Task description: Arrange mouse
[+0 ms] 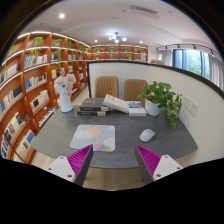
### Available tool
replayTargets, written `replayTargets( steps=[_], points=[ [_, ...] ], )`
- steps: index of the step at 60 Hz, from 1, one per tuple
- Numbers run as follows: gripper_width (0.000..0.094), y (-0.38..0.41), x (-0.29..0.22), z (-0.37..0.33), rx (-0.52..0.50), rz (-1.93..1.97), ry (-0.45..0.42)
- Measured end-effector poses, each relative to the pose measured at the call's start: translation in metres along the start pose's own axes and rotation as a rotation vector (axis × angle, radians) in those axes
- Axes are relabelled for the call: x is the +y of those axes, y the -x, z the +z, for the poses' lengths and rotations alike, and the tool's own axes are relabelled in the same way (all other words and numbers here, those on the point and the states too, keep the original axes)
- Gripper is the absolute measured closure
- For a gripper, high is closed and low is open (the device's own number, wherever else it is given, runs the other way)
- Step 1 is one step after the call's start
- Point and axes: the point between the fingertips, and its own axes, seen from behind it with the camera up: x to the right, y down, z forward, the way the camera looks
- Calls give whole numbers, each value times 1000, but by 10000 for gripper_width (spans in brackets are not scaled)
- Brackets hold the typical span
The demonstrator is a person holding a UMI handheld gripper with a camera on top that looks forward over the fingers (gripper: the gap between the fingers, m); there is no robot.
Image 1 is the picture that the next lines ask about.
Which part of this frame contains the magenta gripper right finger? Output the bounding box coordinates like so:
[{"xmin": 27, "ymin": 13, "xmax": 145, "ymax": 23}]
[{"xmin": 134, "ymin": 144, "xmax": 184, "ymax": 185}]

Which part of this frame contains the dark grey book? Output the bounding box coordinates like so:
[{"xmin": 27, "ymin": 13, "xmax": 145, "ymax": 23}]
[
  {"xmin": 80, "ymin": 98, "xmax": 109, "ymax": 112},
  {"xmin": 77, "ymin": 111, "xmax": 106, "ymax": 116}
]

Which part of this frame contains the right tan chair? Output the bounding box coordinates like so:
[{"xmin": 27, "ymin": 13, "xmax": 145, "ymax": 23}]
[{"xmin": 124, "ymin": 79, "xmax": 147, "ymax": 105}]

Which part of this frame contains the upper dark grey book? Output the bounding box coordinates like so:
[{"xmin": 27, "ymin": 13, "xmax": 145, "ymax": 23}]
[{"xmin": 80, "ymin": 98, "xmax": 109, "ymax": 112}]

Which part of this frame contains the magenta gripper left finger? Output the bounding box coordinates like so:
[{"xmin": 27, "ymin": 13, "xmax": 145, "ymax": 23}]
[{"xmin": 45, "ymin": 143, "xmax": 95, "ymax": 187}]

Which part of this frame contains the white wall power socket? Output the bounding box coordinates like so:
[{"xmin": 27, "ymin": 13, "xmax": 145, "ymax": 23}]
[{"xmin": 182, "ymin": 95, "xmax": 199, "ymax": 116}]

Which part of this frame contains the lower dark grey book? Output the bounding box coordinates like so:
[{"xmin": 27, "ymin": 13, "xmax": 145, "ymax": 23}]
[{"xmin": 77, "ymin": 111, "xmax": 106, "ymax": 116}]

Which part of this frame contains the white partition panel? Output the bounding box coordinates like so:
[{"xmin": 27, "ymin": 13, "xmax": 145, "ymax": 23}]
[{"xmin": 87, "ymin": 61, "xmax": 224, "ymax": 166}]

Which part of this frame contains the white vase with pink flowers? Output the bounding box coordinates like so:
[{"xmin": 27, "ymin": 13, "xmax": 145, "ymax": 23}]
[{"xmin": 54, "ymin": 70, "xmax": 76, "ymax": 113}]

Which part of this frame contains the white computer mouse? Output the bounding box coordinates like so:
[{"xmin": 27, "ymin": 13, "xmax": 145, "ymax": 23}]
[{"xmin": 140, "ymin": 129, "xmax": 155, "ymax": 142}]

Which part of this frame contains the orange wooden bookshelf wall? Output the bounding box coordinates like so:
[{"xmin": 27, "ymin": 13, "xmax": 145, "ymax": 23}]
[{"xmin": 0, "ymin": 31, "xmax": 148, "ymax": 163}]

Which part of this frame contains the green potted plant white pot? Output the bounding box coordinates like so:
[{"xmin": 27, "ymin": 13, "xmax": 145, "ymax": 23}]
[{"xmin": 138, "ymin": 81, "xmax": 182, "ymax": 129}]

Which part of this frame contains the left tan chair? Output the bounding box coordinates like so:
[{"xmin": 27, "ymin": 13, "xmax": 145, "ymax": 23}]
[{"xmin": 95, "ymin": 76, "xmax": 118, "ymax": 98}]

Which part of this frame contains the pastel cloud mouse pad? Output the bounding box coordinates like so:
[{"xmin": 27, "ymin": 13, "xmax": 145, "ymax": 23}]
[{"xmin": 70, "ymin": 124, "xmax": 115, "ymax": 152}]

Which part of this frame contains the tan chair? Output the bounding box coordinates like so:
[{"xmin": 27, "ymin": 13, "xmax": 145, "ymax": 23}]
[
  {"xmin": 95, "ymin": 76, "xmax": 118, "ymax": 98},
  {"xmin": 124, "ymin": 79, "xmax": 147, "ymax": 105}
]

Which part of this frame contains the white blue flat book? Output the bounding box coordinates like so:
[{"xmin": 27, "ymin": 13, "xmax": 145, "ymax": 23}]
[{"xmin": 127, "ymin": 101, "xmax": 146, "ymax": 116}]

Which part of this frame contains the ceiling spot light cluster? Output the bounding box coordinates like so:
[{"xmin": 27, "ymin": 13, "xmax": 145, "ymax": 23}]
[{"xmin": 108, "ymin": 32, "xmax": 127, "ymax": 44}]

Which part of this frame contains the white leaning book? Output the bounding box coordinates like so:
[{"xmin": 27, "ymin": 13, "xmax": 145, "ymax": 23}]
[{"xmin": 103, "ymin": 94, "xmax": 129, "ymax": 113}]

